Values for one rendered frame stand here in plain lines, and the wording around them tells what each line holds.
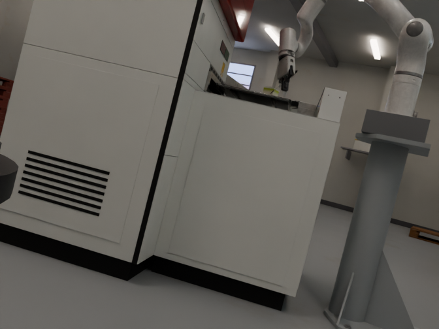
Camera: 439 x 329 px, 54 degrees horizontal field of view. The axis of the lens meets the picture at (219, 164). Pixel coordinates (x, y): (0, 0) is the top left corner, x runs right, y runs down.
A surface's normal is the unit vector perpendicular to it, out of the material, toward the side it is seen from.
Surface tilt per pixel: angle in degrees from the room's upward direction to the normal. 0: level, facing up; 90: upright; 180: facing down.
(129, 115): 90
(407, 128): 90
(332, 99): 90
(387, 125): 90
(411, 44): 129
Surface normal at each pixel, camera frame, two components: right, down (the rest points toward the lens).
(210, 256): -0.16, -0.02
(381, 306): -0.40, -0.08
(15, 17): 0.88, 0.23
